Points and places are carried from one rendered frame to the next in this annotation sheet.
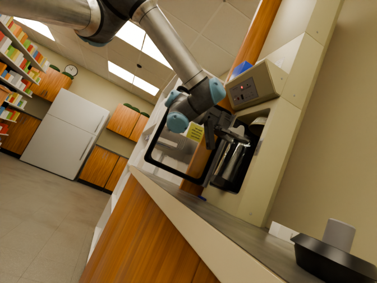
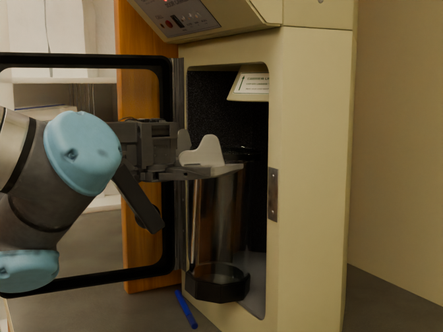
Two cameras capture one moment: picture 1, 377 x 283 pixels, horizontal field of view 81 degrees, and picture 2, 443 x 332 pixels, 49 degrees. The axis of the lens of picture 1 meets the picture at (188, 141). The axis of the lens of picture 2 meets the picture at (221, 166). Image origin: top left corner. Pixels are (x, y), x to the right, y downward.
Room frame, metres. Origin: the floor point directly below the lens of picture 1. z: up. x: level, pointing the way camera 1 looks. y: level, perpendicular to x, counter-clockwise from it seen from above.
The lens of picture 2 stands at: (0.18, -0.04, 1.34)
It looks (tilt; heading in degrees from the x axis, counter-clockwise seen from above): 10 degrees down; 348
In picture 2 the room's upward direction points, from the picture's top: straight up
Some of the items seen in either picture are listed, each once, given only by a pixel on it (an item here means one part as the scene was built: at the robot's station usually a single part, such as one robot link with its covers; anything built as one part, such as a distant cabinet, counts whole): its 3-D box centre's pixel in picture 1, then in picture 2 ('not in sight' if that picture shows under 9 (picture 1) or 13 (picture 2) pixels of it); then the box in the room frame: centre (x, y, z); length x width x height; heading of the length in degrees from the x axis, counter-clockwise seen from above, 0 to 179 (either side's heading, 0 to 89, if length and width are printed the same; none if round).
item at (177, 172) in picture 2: (227, 132); (178, 171); (0.84, -0.13, 1.22); 0.09 x 0.05 x 0.02; 82
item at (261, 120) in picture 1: (269, 127); (283, 82); (0.92, -0.30, 1.34); 0.18 x 0.18 x 0.05
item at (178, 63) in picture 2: (219, 149); (178, 168); (1.05, -0.15, 1.19); 0.03 x 0.02 x 0.39; 16
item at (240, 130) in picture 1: (240, 132); (211, 155); (0.84, -0.17, 1.24); 0.09 x 0.03 x 0.06; 82
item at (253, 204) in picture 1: (269, 134); (288, 93); (0.94, -0.32, 1.33); 0.32 x 0.25 x 0.77; 16
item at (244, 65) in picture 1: (244, 77); not in sight; (0.98, -0.12, 1.56); 0.10 x 0.10 x 0.09; 16
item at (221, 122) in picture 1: (215, 121); (132, 152); (0.86, -0.07, 1.25); 0.12 x 0.08 x 0.09; 106
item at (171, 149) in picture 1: (189, 135); (86, 174); (1.02, 0.01, 1.19); 0.30 x 0.01 x 0.40; 100
